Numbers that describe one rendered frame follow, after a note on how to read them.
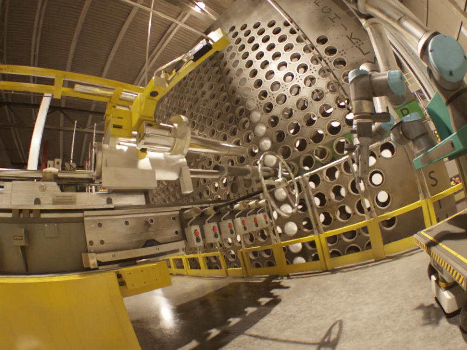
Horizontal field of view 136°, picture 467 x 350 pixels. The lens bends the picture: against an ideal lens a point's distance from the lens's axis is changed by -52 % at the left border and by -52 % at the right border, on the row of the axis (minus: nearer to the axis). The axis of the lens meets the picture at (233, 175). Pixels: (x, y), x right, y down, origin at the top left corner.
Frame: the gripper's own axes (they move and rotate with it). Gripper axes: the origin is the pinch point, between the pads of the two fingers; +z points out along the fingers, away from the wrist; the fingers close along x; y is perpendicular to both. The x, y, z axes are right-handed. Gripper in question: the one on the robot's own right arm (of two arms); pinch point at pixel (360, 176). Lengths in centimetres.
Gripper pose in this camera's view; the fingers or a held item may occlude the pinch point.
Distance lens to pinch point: 107.7
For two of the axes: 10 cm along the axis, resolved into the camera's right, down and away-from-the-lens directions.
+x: 4.9, 2.5, 8.4
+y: 8.6, 0.6, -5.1
